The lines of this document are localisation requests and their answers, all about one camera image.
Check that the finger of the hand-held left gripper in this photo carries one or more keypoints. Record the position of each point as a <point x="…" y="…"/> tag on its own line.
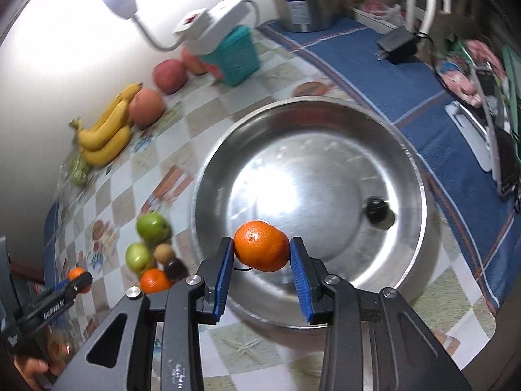
<point x="77" y="285"/>

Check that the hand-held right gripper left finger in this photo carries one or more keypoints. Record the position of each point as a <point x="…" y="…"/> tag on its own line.
<point x="224" y="281"/>

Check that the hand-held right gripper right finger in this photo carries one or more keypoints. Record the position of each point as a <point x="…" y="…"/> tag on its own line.
<point x="301" y="281"/>

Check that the tangerine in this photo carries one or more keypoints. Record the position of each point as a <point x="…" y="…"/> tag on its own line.
<point x="75" y="273"/>
<point x="154" y="282"/>
<point x="262" y="246"/>

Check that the dark round fruit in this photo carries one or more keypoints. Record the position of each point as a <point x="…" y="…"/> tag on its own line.
<point x="176" y="271"/>
<point x="376" y="209"/>

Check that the green apple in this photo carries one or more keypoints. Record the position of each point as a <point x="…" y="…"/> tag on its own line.
<point x="152" y="226"/>
<point x="138" y="256"/>

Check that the stainless steel basin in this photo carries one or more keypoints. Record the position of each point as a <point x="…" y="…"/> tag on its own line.
<point x="309" y="171"/>

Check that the person's left hand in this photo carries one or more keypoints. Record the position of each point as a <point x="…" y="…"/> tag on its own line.
<point x="28" y="370"/>

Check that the brown longan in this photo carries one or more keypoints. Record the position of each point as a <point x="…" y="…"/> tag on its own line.
<point x="163" y="253"/>

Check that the checkered printed tablecloth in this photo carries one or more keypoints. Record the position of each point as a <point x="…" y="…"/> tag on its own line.
<point x="134" y="195"/>

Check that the green grapes in plastic bag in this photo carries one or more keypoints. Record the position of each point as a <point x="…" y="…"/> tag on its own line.
<point x="77" y="169"/>

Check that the banana bunch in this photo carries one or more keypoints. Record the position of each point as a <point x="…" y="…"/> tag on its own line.
<point x="106" y="130"/>

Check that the blue plaid cloth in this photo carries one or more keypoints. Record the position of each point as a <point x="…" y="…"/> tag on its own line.
<point x="366" y="77"/>

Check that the small red apple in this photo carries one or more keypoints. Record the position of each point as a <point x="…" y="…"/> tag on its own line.
<point x="194" y="62"/>

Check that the teal box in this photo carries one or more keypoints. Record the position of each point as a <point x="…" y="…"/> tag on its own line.
<point x="236" y="57"/>

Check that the white phone stand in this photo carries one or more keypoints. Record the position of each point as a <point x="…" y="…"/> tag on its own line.
<point x="468" y="126"/>

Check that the smartphone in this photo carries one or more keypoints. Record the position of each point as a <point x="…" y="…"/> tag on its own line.
<point x="498" y="138"/>

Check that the pink plastic bag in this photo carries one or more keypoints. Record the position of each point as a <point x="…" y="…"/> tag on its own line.
<point x="462" y="85"/>

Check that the black charger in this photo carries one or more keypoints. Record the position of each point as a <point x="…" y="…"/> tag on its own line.
<point x="397" y="44"/>

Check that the colourful packet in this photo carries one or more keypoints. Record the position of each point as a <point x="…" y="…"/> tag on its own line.
<point x="449" y="67"/>

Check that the white power strip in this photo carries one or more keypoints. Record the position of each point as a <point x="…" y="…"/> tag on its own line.
<point x="211" y="20"/>

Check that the green packet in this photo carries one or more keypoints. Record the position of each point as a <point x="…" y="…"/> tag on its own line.
<point x="458" y="47"/>

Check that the red printed plastic bag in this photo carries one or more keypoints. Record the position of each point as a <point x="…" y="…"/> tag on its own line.
<point x="378" y="8"/>

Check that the white gooseneck lamp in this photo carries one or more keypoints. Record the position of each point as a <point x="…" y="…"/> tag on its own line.
<point x="122" y="0"/>

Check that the pink packet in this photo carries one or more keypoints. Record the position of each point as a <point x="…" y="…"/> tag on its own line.
<point x="482" y="55"/>

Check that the white plastic chair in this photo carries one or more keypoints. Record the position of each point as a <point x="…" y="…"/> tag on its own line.
<point x="429" y="0"/>

